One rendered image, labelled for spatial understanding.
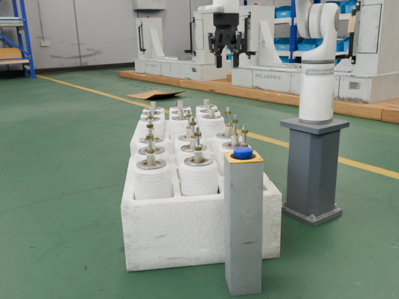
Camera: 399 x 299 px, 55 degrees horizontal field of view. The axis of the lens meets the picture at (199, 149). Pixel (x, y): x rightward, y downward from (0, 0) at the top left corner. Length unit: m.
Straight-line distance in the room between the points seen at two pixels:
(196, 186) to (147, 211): 0.13
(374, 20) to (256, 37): 1.20
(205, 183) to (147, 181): 0.14
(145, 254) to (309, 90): 0.63
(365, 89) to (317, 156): 1.70
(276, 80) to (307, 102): 2.18
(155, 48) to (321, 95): 4.32
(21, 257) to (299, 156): 0.83
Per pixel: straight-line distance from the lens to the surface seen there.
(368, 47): 2.87
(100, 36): 7.50
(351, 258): 1.09
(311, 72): 1.14
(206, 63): 4.20
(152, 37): 5.40
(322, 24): 1.13
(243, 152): 0.78
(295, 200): 1.23
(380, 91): 2.91
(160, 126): 1.47
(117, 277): 1.00
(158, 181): 0.93
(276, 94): 3.22
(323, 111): 1.16
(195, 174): 0.93
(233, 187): 0.78
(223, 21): 1.13
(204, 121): 1.46
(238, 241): 0.84
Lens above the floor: 0.56
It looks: 17 degrees down
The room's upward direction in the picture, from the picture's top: 2 degrees counter-clockwise
